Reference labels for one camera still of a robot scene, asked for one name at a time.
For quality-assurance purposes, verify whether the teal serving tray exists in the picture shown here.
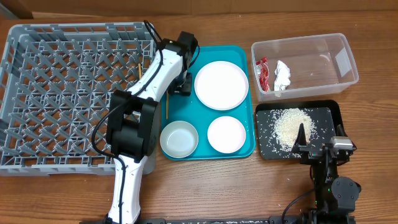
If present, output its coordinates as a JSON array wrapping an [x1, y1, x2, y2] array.
[[161, 45, 256, 161]]

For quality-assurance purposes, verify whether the large white plate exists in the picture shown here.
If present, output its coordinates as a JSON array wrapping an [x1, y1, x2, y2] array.
[[194, 61, 249, 111]]

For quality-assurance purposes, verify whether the red ketchup sachet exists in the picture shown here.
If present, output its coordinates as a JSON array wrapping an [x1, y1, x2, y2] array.
[[256, 57, 270, 92]]

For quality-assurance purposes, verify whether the grey shallow bowl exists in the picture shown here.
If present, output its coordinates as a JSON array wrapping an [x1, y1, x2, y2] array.
[[160, 121, 198, 159]]

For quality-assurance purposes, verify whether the white tissue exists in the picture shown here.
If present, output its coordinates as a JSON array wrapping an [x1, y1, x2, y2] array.
[[274, 60, 290, 91]]

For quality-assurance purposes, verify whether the wooden chopstick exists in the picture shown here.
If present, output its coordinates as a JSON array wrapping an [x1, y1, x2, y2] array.
[[165, 92, 169, 119], [138, 63, 142, 79]]

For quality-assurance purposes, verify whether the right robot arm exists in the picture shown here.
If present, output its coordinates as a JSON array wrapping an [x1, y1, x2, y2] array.
[[289, 124, 361, 223]]

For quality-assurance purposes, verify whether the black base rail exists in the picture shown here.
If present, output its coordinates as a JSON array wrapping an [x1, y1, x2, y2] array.
[[137, 215, 308, 224]]

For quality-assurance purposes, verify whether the pile of white rice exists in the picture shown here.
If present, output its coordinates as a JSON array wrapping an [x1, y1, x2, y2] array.
[[272, 108, 317, 152]]

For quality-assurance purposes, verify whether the clear plastic waste bin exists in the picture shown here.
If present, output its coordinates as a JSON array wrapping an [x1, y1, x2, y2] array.
[[251, 33, 359, 102]]

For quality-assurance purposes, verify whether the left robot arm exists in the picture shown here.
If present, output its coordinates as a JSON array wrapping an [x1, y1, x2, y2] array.
[[104, 37, 200, 223]]

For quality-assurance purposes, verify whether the small white plate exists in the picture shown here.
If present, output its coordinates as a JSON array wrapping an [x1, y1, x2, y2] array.
[[207, 116, 246, 154]]

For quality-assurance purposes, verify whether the grey plastic dish rack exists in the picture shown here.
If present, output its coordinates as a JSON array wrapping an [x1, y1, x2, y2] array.
[[1, 22, 155, 176]]

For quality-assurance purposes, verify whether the black food waste tray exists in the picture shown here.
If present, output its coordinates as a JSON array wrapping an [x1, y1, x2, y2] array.
[[255, 100, 343, 159]]

